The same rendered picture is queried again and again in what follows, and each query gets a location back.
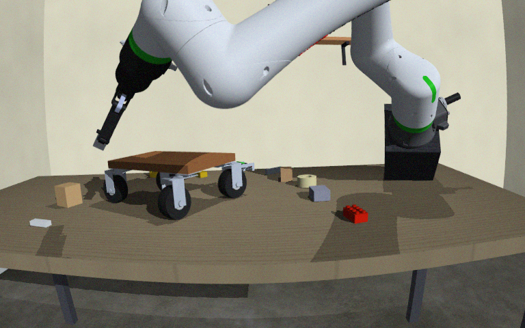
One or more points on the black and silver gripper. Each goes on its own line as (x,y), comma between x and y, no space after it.
(125,91)

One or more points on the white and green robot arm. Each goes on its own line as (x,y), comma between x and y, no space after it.
(226,65)

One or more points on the tan cardboard box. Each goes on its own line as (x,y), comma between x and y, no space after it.
(68,194)

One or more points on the grey rectangular bar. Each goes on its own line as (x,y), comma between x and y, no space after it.
(272,170)

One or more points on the wooden dolly with black caster wheels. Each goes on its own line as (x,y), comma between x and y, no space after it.
(174,200)

